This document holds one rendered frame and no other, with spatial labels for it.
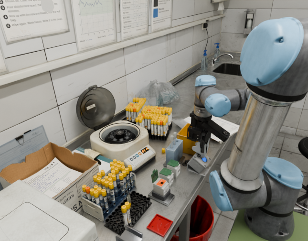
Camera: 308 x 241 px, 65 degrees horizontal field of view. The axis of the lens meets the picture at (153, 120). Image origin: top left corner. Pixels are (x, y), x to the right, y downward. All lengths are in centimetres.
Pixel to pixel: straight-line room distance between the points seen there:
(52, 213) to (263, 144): 49
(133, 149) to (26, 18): 68
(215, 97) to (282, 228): 45
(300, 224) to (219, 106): 47
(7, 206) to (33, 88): 59
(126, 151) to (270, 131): 68
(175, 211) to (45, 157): 60
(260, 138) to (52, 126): 93
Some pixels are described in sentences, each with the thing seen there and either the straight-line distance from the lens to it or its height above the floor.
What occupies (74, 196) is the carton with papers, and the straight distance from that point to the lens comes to 95.
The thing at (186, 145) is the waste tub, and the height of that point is 93.
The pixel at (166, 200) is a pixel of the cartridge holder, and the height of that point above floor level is 89.
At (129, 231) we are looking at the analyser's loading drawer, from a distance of 86.
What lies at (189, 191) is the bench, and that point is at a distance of 103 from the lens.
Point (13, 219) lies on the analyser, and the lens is 63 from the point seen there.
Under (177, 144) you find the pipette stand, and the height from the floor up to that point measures 97.
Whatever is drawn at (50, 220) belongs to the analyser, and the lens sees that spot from 59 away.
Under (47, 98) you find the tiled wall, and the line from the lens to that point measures 118.
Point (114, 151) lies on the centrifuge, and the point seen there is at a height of 98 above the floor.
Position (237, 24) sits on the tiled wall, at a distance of 312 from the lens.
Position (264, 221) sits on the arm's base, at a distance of 87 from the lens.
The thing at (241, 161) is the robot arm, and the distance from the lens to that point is 64.
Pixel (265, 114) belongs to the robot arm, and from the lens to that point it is 55.
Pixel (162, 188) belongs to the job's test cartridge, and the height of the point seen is 95.
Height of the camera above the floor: 159
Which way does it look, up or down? 28 degrees down
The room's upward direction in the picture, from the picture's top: 2 degrees counter-clockwise
